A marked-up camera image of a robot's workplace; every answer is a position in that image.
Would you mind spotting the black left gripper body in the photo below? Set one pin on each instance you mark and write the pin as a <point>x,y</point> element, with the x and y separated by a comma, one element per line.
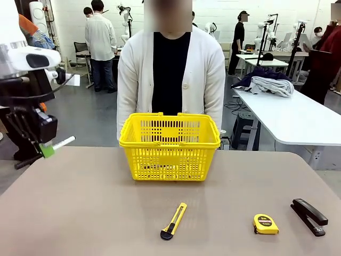
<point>16,92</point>

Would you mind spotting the left gripper black green finger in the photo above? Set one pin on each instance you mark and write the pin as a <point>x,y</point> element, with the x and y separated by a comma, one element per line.
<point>48,128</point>
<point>22,120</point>

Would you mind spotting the yellow tape measure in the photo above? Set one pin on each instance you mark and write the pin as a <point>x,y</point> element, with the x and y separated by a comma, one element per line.
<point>266,223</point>

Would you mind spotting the person's left forearm white sleeve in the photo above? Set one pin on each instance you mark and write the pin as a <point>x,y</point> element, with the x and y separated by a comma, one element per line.
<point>215,112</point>

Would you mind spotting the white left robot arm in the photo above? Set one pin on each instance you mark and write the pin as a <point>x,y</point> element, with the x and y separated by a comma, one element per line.
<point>16,56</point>

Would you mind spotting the person's right forearm white sleeve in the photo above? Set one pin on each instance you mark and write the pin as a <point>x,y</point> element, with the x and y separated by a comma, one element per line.
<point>125,114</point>

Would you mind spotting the person in white cardigan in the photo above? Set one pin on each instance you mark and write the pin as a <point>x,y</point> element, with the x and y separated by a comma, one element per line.
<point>133,66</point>

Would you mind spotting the yellow plastic shopping basket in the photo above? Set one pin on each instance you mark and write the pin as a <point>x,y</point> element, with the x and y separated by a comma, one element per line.
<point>167,160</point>

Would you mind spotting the person in black clothes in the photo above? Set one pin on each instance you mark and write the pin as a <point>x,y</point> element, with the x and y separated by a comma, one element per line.
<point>238,40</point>

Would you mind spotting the person in red sweater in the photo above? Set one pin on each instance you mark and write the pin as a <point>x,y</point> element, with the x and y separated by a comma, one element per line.
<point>323,58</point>

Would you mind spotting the seated person with mask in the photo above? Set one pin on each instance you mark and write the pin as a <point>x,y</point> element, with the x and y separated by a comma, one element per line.
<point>318,34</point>

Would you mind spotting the white wooden stand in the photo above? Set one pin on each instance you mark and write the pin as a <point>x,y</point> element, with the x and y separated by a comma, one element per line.
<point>66,65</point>

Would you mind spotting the blue patterned garment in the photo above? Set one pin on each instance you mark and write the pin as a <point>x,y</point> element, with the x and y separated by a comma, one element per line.
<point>42,40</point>

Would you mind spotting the orange garment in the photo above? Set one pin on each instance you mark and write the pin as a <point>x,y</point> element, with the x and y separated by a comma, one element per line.
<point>28,25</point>

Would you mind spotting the black office chair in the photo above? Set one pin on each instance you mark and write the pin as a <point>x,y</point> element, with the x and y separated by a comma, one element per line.
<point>80,52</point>

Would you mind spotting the white tall cylinder appliance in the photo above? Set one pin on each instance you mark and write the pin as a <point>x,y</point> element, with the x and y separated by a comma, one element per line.
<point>38,16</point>

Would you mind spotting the man in white shirt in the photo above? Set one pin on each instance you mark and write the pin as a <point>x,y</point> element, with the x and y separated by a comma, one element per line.
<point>101,37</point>

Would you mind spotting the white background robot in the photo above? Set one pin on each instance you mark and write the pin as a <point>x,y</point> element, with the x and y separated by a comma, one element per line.
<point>125,26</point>

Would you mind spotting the yellow black utility knife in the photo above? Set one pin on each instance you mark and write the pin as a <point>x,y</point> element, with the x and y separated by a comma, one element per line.
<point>174,220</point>

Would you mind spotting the black plastic stool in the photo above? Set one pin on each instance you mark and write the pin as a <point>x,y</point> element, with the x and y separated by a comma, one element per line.
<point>244,125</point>

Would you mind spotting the pile of clothes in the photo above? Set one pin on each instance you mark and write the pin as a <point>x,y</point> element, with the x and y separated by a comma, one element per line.
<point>266,72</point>

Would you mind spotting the grey crumpled garment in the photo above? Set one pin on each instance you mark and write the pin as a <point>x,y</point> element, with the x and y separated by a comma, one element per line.
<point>274,84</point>

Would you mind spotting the large white table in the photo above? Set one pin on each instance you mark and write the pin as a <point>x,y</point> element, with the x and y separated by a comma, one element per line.
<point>293,117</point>

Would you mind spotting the black tripod stand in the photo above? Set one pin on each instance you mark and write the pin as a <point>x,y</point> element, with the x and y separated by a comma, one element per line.
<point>295,50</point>

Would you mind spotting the black stapler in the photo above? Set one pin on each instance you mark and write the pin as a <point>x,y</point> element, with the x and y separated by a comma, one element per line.
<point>309,213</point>

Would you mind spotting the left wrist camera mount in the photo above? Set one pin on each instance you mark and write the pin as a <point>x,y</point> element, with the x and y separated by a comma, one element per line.
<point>60,76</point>

